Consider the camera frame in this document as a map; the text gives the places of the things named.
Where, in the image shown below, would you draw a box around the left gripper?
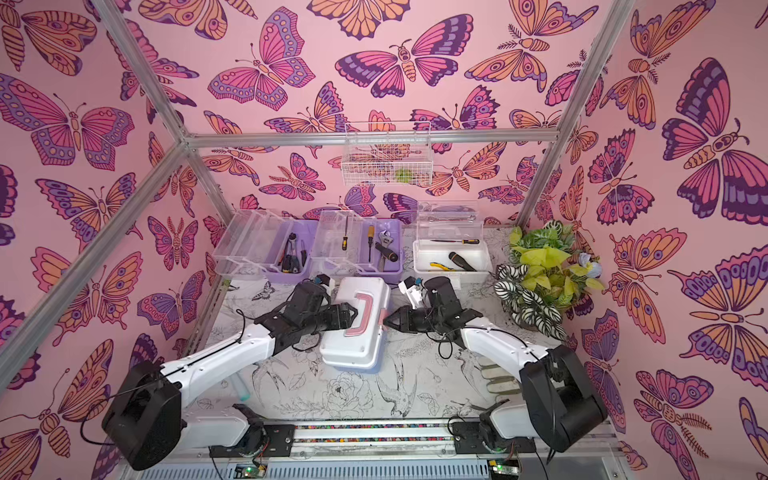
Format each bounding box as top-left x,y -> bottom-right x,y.
302,303 -> 360,338

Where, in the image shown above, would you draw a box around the white toolbox clear lid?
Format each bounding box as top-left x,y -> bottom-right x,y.
412,200 -> 493,289

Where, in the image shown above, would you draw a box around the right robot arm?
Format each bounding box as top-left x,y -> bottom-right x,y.
383,276 -> 608,453

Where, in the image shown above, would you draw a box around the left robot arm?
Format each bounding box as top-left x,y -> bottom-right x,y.
102,281 -> 372,471

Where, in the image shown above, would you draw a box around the black pliers in purple box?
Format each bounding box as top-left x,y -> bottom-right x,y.
278,233 -> 308,274

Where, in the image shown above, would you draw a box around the yellow screwdriver in lid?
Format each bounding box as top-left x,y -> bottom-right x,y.
341,216 -> 349,252

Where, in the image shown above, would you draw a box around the adjustable wrench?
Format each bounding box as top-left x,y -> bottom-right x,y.
378,230 -> 394,271

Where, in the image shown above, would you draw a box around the yellow black screwdriver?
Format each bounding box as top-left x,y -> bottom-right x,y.
430,239 -> 480,245

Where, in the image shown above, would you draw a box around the work glove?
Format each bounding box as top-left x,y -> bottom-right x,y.
480,364 -> 521,396

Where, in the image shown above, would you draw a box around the left purple toolbox clear lid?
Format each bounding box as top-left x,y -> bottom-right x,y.
212,210 -> 319,285

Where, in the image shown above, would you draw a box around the silver wrench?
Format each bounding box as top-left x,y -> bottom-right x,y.
426,215 -> 473,223

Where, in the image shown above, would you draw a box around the potted green plant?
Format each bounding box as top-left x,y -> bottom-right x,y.
493,220 -> 605,341

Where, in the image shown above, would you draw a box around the yellow handled pliers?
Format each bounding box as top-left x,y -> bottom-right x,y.
429,262 -> 459,272

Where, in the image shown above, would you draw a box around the black handled tool purple box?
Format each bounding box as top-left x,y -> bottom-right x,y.
375,242 -> 399,262

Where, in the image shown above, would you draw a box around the black handle tool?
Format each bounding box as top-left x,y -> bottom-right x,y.
448,252 -> 476,272

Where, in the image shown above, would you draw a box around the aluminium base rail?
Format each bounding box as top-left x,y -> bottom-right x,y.
112,416 -> 634,479

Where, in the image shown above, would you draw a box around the white wire basket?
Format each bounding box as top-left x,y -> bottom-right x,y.
339,120 -> 434,188

